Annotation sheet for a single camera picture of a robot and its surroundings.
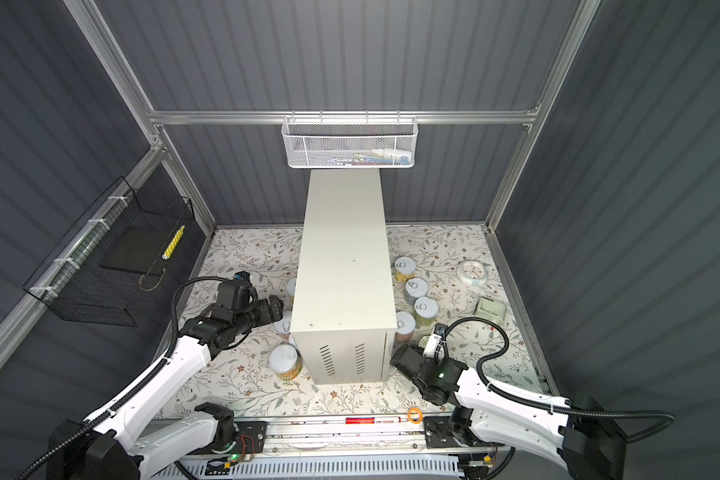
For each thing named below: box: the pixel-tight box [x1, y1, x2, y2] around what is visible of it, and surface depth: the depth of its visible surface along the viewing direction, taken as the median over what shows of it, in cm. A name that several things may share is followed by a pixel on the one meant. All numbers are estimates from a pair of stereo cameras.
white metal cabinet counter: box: [289, 169, 398, 385], surface depth 74 cm
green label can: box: [414, 296, 439, 327], surface depth 93 cm
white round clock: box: [457, 260, 488, 287], surface depth 104 cm
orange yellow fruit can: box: [269, 344, 303, 380], surface depth 80 cm
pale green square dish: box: [473, 297, 508, 321], surface depth 93 cm
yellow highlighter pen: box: [161, 224, 185, 260], surface depth 80 cm
